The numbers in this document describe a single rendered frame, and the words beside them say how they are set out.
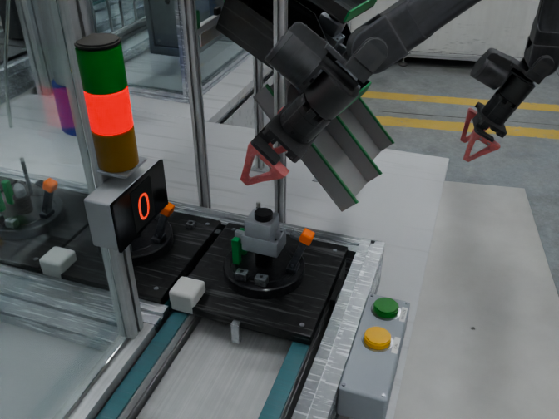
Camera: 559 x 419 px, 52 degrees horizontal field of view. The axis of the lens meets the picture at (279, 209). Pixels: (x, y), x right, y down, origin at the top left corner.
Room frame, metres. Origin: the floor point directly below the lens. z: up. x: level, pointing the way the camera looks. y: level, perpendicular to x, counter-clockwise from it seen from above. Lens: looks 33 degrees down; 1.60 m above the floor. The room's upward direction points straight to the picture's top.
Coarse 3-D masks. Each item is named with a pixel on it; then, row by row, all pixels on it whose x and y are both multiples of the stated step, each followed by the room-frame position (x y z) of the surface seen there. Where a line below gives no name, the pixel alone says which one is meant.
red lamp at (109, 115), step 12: (96, 96) 0.60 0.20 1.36; (108, 96) 0.61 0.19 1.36; (120, 96) 0.61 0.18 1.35; (96, 108) 0.61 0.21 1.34; (108, 108) 0.61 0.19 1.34; (120, 108) 0.61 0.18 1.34; (96, 120) 0.61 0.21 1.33; (108, 120) 0.61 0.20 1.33; (120, 120) 0.61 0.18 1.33; (132, 120) 0.63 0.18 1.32; (96, 132) 0.61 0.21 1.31; (108, 132) 0.60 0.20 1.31; (120, 132) 0.61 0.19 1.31
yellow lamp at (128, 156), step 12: (132, 132) 0.63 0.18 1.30; (96, 144) 0.61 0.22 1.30; (108, 144) 0.60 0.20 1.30; (120, 144) 0.61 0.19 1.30; (132, 144) 0.62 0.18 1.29; (96, 156) 0.62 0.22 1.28; (108, 156) 0.60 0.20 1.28; (120, 156) 0.61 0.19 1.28; (132, 156) 0.62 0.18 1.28; (108, 168) 0.61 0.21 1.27; (120, 168) 0.61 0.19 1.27; (132, 168) 0.62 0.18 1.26
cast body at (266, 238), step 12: (252, 216) 0.77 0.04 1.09; (264, 216) 0.76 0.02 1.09; (276, 216) 0.77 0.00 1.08; (252, 228) 0.75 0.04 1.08; (264, 228) 0.75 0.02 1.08; (276, 228) 0.77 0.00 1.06; (240, 240) 0.78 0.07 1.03; (252, 240) 0.75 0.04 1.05; (264, 240) 0.75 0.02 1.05; (276, 240) 0.75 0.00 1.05; (264, 252) 0.75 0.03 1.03; (276, 252) 0.74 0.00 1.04
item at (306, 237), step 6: (294, 234) 0.75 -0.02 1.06; (300, 234) 0.75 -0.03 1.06; (306, 234) 0.74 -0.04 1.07; (312, 234) 0.74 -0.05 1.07; (300, 240) 0.74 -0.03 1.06; (306, 240) 0.74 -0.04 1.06; (300, 246) 0.74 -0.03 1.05; (300, 252) 0.74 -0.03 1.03; (294, 258) 0.74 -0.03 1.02; (294, 264) 0.74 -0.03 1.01
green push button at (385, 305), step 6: (378, 300) 0.70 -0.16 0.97; (384, 300) 0.70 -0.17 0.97; (390, 300) 0.70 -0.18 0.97; (378, 306) 0.68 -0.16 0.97; (384, 306) 0.68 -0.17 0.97; (390, 306) 0.68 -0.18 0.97; (396, 306) 0.68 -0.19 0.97; (378, 312) 0.67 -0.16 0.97; (384, 312) 0.67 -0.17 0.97; (390, 312) 0.67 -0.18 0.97; (396, 312) 0.67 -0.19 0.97
